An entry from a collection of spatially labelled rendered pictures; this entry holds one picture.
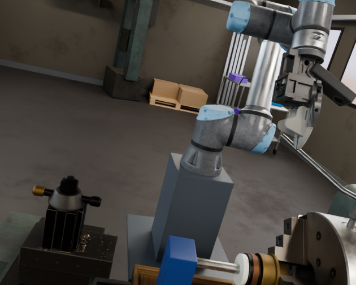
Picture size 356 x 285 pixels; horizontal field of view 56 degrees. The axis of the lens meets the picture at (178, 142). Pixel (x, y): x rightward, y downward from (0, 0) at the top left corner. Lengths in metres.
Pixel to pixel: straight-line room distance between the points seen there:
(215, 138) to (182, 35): 6.80
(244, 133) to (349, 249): 0.53
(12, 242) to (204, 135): 0.65
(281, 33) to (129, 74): 5.96
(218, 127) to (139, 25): 5.69
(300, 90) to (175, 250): 0.43
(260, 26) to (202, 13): 7.07
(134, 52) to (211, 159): 5.68
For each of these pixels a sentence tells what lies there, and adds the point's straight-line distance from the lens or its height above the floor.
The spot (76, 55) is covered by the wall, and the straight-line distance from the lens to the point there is 7.86.
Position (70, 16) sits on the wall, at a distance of 7.83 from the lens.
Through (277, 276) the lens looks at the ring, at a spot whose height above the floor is 1.11.
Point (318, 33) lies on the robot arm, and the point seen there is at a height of 1.60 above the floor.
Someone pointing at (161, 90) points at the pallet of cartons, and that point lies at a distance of 7.44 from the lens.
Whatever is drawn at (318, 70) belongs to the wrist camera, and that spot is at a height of 1.53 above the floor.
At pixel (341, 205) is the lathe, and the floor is 1.20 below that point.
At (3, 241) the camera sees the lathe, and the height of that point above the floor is 0.93.
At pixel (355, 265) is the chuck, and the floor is 1.20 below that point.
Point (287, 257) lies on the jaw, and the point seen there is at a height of 1.12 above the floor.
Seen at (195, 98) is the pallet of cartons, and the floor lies 0.32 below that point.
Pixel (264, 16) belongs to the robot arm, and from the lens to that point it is 0.90.
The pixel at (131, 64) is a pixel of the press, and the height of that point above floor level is 0.74.
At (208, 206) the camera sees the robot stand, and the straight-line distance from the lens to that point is 1.20.
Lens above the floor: 1.54
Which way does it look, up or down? 18 degrees down
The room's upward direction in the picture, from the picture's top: 14 degrees clockwise
